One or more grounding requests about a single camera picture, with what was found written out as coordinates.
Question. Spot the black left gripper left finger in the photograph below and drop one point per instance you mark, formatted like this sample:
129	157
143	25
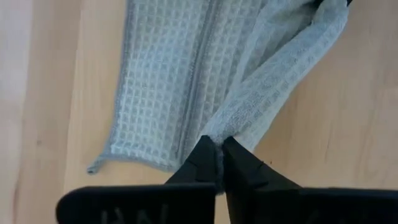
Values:
174	202

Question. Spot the grey waffle microfiber towel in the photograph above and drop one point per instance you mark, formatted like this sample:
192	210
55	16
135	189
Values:
161	77

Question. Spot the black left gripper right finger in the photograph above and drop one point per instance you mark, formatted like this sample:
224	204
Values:
267	202

